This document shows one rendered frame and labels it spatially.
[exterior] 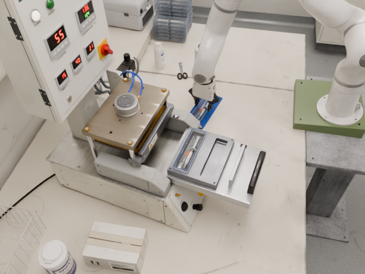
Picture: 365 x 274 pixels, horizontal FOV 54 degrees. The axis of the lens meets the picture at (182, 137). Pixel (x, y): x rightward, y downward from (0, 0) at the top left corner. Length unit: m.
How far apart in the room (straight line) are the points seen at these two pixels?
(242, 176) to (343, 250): 1.19
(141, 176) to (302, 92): 0.93
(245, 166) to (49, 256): 0.66
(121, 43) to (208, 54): 0.79
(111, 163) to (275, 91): 0.94
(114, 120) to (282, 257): 0.72
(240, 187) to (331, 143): 0.61
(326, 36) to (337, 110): 1.79
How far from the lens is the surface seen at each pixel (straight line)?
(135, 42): 2.02
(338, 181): 2.00
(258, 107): 1.69
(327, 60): 3.39
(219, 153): 1.20
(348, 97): 1.57
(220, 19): 1.31
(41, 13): 0.96
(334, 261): 2.20
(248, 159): 1.20
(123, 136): 1.09
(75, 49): 1.09
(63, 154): 1.34
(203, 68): 1.35
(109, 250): 1.20
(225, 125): 1.59
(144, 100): 1.19
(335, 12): 1.33
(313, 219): 2.26
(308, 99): 1.72
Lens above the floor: 1.92
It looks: 49 degrees down
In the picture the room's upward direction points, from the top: 2 degrees counter-clockwise
